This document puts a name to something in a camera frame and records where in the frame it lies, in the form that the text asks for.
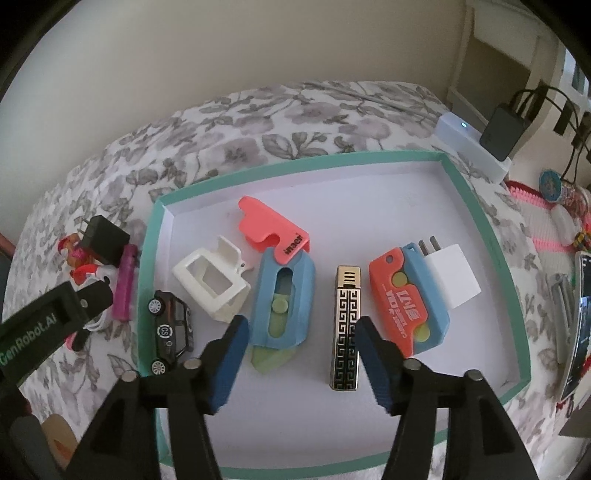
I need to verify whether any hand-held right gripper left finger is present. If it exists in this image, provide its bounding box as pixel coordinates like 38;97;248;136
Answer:
69;315;250;480

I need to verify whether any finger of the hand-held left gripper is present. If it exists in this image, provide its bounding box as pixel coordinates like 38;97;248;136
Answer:
76;279;115;330

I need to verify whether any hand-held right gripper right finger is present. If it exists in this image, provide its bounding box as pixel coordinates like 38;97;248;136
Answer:
355;316;536;480

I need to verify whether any purple lighter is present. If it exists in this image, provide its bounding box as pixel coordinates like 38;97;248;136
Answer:
112;244;139;322

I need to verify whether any gold patterned lighter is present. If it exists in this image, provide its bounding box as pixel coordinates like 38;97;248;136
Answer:
329;265;366;392

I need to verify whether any brown dog toy figure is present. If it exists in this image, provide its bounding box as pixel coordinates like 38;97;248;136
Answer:
58;234;93;280

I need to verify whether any black toy car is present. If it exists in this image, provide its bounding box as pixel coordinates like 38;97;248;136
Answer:
147;290;195;376

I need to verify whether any black wall charger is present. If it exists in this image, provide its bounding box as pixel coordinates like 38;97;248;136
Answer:
79;215;131;268

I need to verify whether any orange and blue toy knife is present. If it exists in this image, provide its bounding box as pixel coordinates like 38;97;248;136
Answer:
368;244;451;357

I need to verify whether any blue toy knife green blade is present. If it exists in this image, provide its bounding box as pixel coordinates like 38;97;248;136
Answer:
248;251;317;376

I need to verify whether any teal box lid tray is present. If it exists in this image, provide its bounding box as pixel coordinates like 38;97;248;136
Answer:
137;150;532;480

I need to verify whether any white hair clip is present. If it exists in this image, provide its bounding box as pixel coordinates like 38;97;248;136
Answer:
172;235;254;324

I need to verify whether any white wall charger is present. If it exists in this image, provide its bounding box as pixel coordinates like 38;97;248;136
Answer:
418;236;483;311

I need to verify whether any coral plastic cutter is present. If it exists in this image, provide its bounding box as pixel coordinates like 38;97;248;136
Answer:
238;196;311;265

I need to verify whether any smartphone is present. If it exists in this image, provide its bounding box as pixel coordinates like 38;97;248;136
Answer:
558;251;591;402

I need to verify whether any pink crochet mat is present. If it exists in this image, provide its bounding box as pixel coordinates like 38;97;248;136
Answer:
505;180;591;253

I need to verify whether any white box device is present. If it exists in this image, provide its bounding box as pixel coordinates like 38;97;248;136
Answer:
434;112;513;184

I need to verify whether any round blue badge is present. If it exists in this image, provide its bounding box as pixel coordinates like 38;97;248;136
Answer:
540;169;563;201

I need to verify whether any black power adapter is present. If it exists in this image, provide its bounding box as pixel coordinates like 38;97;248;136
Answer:
480;104;532;161

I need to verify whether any white shelf unit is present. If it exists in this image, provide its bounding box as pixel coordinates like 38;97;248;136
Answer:
445;0;561;116

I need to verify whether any black cable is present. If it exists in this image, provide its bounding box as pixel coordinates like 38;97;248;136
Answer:
512;84;591;183

